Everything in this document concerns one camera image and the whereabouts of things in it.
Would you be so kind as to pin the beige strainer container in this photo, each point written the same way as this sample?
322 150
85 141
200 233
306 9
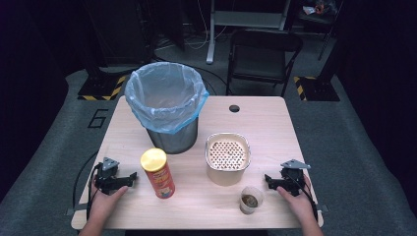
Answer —
227 159

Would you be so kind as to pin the black folding chair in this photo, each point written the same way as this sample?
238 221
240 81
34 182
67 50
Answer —
262 59

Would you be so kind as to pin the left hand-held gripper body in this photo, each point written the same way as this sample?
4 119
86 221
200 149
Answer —
105 175

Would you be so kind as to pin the person's right hand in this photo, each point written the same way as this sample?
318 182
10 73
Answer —
298 206

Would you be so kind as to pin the red chips can yellow lid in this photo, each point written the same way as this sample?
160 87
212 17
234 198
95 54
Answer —
159 173

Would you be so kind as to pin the dark wet residue clump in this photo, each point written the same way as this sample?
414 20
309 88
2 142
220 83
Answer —
250 200

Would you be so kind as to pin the person's left hand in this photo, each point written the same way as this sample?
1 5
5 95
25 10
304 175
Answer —
104 206

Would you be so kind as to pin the blue plastic bin bag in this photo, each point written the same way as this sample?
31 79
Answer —
165 95

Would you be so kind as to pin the white desk frame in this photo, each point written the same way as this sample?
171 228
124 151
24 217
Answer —
244 19

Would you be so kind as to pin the small clear plastic cup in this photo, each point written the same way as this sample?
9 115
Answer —
250 200

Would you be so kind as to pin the metal trash bin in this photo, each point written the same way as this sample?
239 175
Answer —
175 139

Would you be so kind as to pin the black yellow striped base plate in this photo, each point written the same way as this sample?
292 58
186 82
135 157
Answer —
316 88
101 88

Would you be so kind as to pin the dark cluttered shelf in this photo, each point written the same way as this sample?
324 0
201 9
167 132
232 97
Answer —
319 11

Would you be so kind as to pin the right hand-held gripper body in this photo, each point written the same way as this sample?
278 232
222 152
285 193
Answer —
293 178

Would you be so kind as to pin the dark equipment rack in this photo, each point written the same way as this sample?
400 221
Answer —
118 29

